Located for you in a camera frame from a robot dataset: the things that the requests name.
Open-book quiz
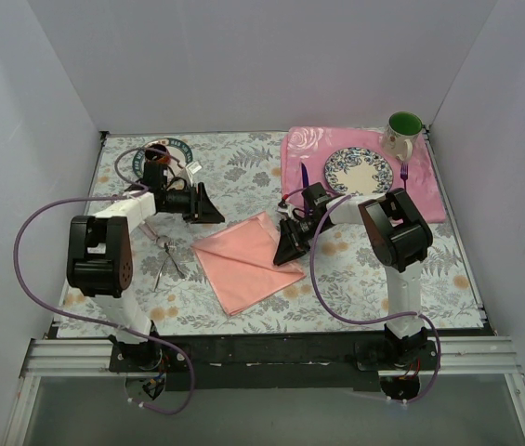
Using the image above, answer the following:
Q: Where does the salmon pink cloth napkin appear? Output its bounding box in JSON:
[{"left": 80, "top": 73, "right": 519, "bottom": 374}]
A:
[{"left": 191, "top": 212, "right": 306, "bottom": 316}]

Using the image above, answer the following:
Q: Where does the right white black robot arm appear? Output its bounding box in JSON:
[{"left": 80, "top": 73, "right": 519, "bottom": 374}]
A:
[{"left": 273, "top": 182, "right": 433, "bottom": 370}]

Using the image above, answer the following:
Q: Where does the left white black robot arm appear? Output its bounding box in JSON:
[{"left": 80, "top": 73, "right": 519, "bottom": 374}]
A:
[{"left": 67, "top": 159, "right": 225, "bottom": 372}]

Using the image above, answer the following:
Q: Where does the green inside floral mug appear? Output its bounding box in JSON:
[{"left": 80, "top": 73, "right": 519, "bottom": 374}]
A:
[{"left": 380, "top": 111, "right": 423, "bottom": 162}]

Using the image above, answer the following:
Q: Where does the green rimmed white saucer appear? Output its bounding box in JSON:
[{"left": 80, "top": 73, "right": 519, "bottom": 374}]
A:
[{"left": 132, "top": 138, "right": 193, "bottom": 177}]

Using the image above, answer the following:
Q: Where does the large silver spoon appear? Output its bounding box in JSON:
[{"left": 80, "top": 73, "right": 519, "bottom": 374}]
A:
[{"left": 138, "top": 221, "right": 159, "bottom": 242}]

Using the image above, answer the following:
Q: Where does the silver fork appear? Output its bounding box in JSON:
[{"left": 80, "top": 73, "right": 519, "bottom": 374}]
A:
[{"left": 164, "top": 243, "right": 187, "bottom": 280}]

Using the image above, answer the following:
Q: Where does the purple plastic knife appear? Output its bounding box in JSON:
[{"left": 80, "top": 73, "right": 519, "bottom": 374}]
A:
[{"left": 300, "top": 163, "right": 309, "bottom": 190}]

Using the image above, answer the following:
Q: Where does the small brown cup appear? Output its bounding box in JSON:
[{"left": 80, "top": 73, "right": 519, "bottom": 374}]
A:
[{"left": 144, "top": 143, "right": 170, "bottom": 164}]

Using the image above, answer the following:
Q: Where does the blue floral patterned plate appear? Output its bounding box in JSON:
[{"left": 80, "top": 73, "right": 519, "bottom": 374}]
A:
[{"left": 323, "top": 147, "right": 394, "bottom": 195}]

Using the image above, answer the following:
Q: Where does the pink rose placemat cloth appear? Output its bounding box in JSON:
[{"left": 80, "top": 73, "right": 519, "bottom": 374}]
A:
[{"left": 281, "top": 126, "right": 446, "bottom": 223}]

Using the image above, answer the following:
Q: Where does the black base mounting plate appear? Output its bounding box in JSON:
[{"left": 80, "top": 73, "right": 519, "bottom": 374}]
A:
[{"left": 108, "top": 332, "right": 445, "bottom": 391}]

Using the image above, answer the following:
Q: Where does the purple plastic fork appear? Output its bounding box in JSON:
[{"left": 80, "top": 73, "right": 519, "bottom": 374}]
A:
[{"left": 400, "top": 162, "right": 409, "bottom": 190}]

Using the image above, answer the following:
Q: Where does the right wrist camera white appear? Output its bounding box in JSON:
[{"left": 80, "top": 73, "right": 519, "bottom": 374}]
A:
[{"left": 277, "top": 198, "right": 295, "bottom": 218}]

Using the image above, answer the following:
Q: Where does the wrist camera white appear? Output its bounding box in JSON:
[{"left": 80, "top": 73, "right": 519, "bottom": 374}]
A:
[
  {"left": 277, "top": 198, "right": 295, "bottom": 218},
  {"left": 184, "top": 161, "right": 202, "bottom": 181}
]

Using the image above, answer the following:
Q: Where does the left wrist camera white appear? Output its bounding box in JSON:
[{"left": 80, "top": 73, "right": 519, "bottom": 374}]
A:
[{"left": 184, "top": 161, "right": 202, "bottom": 181}]

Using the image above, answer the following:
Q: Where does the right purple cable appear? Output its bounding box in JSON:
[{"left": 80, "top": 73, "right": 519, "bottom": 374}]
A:
[{"left": 279, "top": 188, "right": 442, "bottom": 404}]

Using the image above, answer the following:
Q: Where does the purple cable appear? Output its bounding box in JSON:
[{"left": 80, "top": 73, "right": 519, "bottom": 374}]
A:
[
  {"left": 14, "top": 147, "right": 196, "bottom": 415},
  {"left": 279, "top": 188, "right": 442, "bottom": 404}
]

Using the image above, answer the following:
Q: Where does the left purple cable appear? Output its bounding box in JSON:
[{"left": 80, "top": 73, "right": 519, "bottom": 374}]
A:
[{"left": 14, "top": 147, "right": 196, "bottom": 415}]

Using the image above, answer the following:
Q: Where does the aluminium frame rail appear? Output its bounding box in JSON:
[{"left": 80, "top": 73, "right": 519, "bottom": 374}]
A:
[{"left": 20, "top": 336, "right": 522, "bottom": 377}]

